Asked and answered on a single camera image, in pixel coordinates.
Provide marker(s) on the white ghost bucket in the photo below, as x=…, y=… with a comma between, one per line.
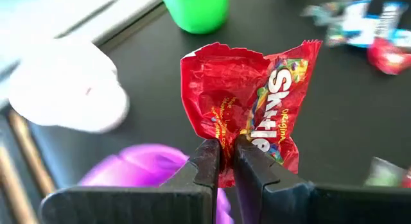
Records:
x=64, y=89

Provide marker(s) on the clear wrapper green gummy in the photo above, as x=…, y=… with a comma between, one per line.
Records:
x=383, y=174

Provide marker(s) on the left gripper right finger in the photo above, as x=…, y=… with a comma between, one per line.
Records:
x=289, y=201

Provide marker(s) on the purple pumpkin bucket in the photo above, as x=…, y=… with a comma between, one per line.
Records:
x=141, y=166

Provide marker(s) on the green plastic bucket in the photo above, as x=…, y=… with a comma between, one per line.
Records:
x=196, y=12

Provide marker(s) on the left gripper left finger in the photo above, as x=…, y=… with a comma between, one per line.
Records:
x=180, y=201

